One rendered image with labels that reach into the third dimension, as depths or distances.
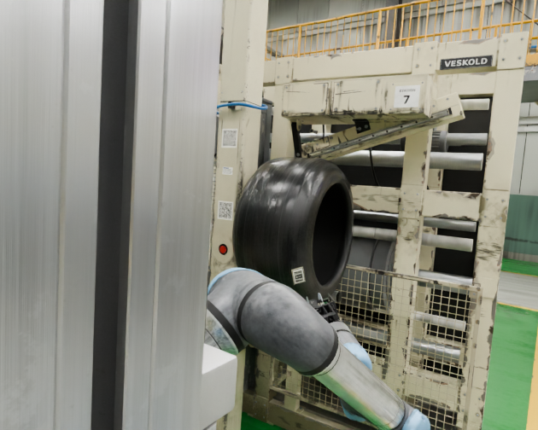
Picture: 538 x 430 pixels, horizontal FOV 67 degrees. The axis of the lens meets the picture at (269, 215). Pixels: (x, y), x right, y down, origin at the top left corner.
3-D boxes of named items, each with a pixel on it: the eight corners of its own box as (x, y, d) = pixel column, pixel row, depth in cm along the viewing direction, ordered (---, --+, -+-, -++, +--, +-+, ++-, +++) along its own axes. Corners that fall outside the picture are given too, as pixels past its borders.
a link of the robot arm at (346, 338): (343, 393, 87) (336, 360, 85) (328, 364, 98) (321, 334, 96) (377, 382, 88) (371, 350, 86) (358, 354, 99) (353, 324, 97)
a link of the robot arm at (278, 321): (309, 286, 60) (443, 417, 83) (269, 269, 69) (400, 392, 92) (263, 353, 56) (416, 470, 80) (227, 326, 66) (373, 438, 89)
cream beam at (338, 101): (279, 116, 178) (282, 83, 177) (304, 124, 200) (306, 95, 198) (424, 113, 148) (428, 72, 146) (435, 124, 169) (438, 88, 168)
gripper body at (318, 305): (329, 292, 112) (344, 311, 100) (335, 318, 114) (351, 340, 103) (302, 300, 111) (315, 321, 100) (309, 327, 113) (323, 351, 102)
